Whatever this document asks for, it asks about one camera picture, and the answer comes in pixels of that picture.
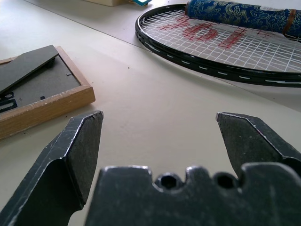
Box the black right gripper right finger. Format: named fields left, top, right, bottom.
left=215, top=112, right=301, bottom=179

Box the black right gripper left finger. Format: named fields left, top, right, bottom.
left=0, top=110, right=104, bottom=226

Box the black tennis racket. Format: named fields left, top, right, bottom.
left=135, top=3, right=301, bottom=88

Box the blue brocade scroll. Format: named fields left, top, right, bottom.
left=184, top=0, right=301, bottom=36

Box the light wooden box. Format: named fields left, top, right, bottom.
left=90, top=0, right=136, bottom=7

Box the wooden picture frame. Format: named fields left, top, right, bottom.
left=0, top=45, right=96, bottom=140

